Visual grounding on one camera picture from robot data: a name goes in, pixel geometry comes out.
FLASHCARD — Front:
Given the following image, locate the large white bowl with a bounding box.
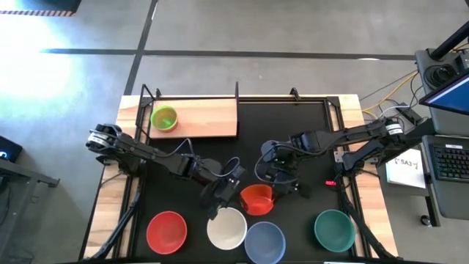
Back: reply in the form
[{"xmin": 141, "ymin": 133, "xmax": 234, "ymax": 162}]
[{"xmin": 206, "ymin": 207, "xmax": 248, "ymax": 251}]

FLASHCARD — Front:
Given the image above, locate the large red bowl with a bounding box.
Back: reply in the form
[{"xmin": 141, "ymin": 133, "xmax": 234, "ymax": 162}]
[{"xmin": 146, "ymin": 210, "xmax": 188, "ymax": 255}]

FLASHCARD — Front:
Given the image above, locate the white paper sheet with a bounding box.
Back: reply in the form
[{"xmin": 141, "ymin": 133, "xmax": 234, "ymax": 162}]
[{"xmin": 385, "ymin": 148, "xmax": 426, "ymax": 190}]

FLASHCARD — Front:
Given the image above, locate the small translucent green bowl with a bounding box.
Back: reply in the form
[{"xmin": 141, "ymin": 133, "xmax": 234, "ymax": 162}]
[{"xmin": 150, "ymin": 105, "xmax": 179, "ymax": 133}]

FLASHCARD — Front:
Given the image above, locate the large dark green bowl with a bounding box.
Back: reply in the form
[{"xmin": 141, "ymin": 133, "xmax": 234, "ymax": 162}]
[{"xmin": 314, "ymin": 209, "xmax": 356, "ymax": 253}]

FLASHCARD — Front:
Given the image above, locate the striped hazard tape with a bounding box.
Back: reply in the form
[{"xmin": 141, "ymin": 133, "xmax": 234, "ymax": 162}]
[{"xmin": 0, "ymin": 10, "xmax": 77, "ymax": 18}]

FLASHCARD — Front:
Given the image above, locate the blue screen monitor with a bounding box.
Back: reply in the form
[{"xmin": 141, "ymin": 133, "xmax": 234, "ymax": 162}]
[{"xmin": 419, "ymin": 71, "xmax": 469, "ymax": 117}]

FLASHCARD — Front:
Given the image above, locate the wooden shelf board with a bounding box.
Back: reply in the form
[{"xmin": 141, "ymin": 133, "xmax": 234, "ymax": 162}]
[{"xmin": 149, "ymin": 98, "xmax": 238, "ymax": 139}]

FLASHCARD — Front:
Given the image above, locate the black table mat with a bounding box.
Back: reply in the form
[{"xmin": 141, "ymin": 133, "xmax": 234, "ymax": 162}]
[{"xmin": 133, "ymin": 99, "xmax": 355, "ymax": 260}]

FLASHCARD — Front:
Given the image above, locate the black metal shelf frame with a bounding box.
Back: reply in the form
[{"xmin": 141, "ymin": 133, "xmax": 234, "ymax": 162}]
[{"xmin": 135, "ymin": 81, "xmax": 241, "ymax": 142}]

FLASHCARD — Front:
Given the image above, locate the black box device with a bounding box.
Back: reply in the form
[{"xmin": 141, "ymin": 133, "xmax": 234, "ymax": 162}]
[{"xmin": 0, "ymin": 134, "xmax": 23, "ymax": 164}]

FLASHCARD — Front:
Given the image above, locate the white floor cable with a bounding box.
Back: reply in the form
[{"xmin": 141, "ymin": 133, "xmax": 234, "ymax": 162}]
[{"xmin": 366, "ymin": 105, "xmax": 407, "ymax": 120}]

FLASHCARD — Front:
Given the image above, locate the black computer keyboard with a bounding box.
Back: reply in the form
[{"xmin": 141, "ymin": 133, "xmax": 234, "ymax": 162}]
[{"xmin": 431, "ymin": 143, "xmax": 469, "ymax": 183}]

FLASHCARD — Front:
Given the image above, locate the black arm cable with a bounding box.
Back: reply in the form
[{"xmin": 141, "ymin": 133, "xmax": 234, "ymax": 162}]
[
  {"xmin": 254, "ymin": 143, "xmax": 307, "ymax": 185},
  {"xmin": 160, "ymin": 137, "xmax": 241, "ymax": 179}
]

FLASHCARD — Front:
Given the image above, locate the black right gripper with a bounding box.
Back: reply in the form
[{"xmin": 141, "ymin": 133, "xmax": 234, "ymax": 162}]
[{"xmin": 260, "ymin": 141, "xmax": 311, "ymax": 203}]

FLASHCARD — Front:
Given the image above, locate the large blue bowl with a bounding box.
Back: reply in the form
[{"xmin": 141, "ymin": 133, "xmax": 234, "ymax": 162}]
[{"xmin": 244, "ymin": 221, "xmax": 287, "ymax": 264}]

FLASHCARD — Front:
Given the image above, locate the small translucent red bowl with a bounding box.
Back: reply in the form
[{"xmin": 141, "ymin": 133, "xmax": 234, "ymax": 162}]
[{"xmin": 240, "ymin": 184, "xmax": 275, "ymax": 216}]

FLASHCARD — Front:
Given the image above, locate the black metal rig frame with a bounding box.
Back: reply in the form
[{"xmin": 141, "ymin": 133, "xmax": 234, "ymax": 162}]
[{"xmin": 78, "ymin": 87, "xmax": 400, "ymax": 264}]

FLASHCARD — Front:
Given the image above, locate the black floor mat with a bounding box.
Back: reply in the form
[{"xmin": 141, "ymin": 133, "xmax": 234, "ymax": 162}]
[{"xmin": 20, "ymin": 0, "xmax": 82, "ymax": 14}]

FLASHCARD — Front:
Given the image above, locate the grey equipment cart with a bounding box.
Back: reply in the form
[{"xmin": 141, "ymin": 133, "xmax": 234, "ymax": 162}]
[{"xmin": 415, "ymin": 47, "xmax": 469, "ymax": 221}]

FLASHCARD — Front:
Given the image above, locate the yellow floor cable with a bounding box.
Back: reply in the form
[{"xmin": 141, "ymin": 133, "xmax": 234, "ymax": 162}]
[{"xmin": 361, "ymin": 71, "xmax": 419, "ymax": 122}]

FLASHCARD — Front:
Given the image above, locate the black pole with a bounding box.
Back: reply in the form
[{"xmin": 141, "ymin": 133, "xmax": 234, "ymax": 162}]
[{"xmin": 429, "ymin": 22, "xmax": 469, "ymax": 62}]

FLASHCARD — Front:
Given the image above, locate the grey metal stand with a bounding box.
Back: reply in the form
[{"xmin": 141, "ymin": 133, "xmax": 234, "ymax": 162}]
[{"xmin": 0, "ymin": 158, "xmax": 61, "ymax": 264}]

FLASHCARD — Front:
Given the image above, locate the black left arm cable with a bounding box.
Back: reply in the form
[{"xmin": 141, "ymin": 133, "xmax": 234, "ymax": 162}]
[{"xmin": 160, "ymin": 137, "xmax": 241, "ymax": 179}]

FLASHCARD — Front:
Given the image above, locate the black power strip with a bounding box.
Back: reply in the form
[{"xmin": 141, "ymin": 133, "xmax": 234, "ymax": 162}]
[{"xmin": 395, "ymin": 102, "xmax": 424, "ymax": 126}]

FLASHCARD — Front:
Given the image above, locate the coiled black cable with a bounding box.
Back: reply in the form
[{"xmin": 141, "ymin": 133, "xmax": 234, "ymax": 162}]
[{"xmin": 424, "ymin": 64, "xmax": 459, "ymax": 89}]

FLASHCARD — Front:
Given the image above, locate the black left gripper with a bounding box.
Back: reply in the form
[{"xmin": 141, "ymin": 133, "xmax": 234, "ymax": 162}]
[{"xmin": 199, "ymin": 165, "xmax": 247, "ymax": 221}]

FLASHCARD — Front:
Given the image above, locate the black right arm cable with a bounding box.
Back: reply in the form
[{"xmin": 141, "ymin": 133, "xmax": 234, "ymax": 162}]
[{"xmin": 254, "ymin": 143, "xmax": 307, "ymax": 185}]

